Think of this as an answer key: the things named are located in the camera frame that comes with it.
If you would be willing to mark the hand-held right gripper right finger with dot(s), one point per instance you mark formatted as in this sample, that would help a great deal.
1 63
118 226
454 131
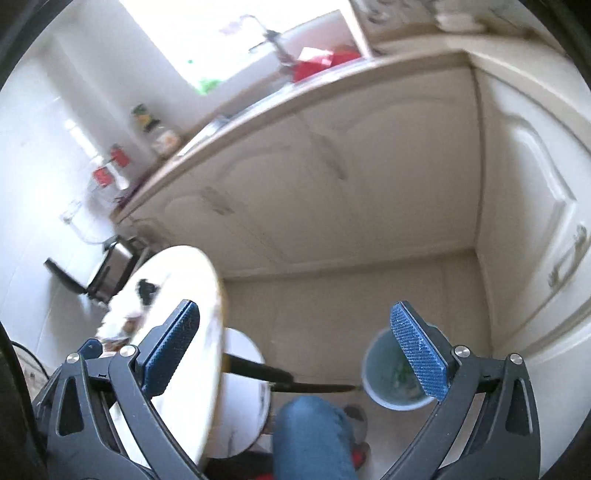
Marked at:
418 355

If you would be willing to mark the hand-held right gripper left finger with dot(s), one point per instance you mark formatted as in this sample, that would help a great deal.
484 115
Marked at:
173 350

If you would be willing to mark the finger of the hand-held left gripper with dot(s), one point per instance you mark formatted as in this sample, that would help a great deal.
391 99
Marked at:
91 348

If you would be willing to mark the white yellow snack wrapper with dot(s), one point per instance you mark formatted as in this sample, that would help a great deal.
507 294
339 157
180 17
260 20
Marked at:
120 316

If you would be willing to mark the black plastic bag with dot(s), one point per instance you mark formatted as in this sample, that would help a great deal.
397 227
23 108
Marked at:
147 290

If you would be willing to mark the steel electric grill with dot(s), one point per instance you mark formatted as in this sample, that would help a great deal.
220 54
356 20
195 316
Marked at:
111 267

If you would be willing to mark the grey red shoe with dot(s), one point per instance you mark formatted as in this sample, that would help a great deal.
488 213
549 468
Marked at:
356 413

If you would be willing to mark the white round stool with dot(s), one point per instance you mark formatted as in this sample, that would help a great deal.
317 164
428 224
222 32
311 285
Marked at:
240 415

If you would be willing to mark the black metal bar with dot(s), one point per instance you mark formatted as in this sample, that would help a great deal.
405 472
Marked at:
300 385

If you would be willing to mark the person's leg in jeans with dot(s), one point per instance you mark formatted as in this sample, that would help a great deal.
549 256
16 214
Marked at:
309 438

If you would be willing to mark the white outlet strip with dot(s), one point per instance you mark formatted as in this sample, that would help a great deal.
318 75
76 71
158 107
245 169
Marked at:
71 211

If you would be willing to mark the red packet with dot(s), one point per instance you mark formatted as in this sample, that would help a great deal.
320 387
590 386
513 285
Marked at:
102 177
120 156

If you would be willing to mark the cream corner cabinet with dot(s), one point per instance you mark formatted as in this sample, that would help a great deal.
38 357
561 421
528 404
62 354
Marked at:
531 184

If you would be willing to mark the glass jar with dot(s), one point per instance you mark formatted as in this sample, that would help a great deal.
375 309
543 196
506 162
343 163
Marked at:
166 143

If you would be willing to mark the yellow toy figure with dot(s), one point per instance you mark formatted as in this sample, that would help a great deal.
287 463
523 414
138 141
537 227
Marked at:
145 117

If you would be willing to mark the green bottle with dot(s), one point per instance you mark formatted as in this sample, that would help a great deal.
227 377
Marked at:
208 85

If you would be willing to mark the red plastic container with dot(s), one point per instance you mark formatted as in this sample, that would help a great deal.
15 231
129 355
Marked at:
314 67

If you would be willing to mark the window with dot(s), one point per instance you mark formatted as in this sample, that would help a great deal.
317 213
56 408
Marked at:
207 32

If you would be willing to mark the metal faucet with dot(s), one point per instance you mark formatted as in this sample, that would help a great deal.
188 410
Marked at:
272 39

